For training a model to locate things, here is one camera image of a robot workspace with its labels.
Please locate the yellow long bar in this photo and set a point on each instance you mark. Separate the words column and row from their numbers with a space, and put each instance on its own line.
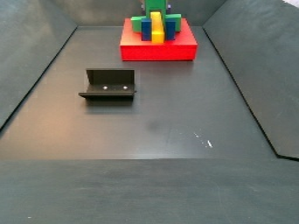
column 157, row 27

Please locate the dark blue right post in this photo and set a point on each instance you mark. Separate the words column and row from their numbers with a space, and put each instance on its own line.
column 145, row 29

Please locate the red base board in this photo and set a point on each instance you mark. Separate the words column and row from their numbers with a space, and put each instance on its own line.
column 137, row 50

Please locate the black fixture bracket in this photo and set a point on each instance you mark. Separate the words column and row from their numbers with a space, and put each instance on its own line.
column 109, row 82

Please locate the dark blue post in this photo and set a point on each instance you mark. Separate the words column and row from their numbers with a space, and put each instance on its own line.
column 145, row 29
column 169, row 29

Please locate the purple left post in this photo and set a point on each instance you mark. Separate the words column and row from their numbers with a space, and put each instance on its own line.
column 168, row 9

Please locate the dark blue left post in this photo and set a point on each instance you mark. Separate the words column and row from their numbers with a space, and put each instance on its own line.
column 169, row 29

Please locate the green U-shaped block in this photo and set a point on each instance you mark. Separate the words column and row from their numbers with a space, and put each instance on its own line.
column 155, row 5

